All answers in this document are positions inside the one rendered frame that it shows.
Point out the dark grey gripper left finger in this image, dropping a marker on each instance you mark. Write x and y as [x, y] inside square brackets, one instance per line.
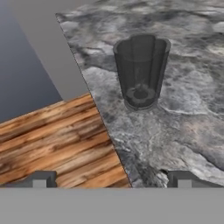
[43, 176]

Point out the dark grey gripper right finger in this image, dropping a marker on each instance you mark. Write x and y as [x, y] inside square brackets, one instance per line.
[180, 176]

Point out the dark grey translucent jug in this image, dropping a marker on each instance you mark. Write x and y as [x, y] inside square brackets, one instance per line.
[141, 73]

